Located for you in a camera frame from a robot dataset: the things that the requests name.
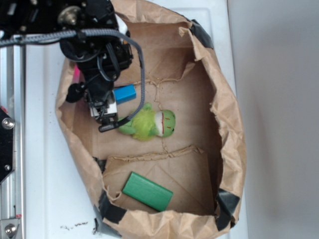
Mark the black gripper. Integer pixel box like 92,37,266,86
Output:
66,42,133,132

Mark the blue wooden block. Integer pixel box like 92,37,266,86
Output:
114,84,137,104

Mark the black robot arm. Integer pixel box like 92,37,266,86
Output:
0,0,133,132

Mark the green wooden block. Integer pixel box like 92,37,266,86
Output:
122,172,173,212

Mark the green plush frog toy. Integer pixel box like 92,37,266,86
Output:
119,103,176,141

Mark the white plastic tray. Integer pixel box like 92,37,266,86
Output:
25,0,248,239

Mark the black metal bracket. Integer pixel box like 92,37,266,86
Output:
0,106,15,184

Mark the aluminium frame rail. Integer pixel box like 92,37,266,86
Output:
0,46,26,239

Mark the grey braided cable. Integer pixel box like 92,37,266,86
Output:
0,27,146,122

